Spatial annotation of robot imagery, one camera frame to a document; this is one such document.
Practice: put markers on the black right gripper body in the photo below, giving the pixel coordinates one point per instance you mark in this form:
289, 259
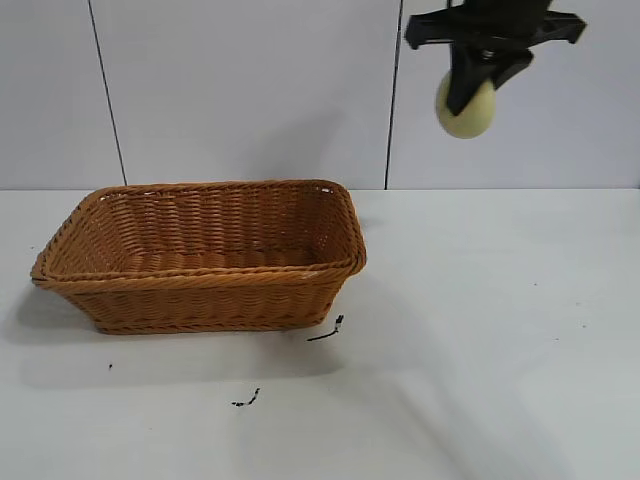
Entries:
500, 25

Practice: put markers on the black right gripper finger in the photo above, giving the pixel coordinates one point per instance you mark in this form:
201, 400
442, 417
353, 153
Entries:
470, 75
507, 65

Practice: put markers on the pale yellow egg yolk pastry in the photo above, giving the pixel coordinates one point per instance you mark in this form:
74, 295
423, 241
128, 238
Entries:
471, 124

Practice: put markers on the brown woven wicker basket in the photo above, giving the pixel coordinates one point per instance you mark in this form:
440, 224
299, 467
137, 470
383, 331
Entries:
200, 295

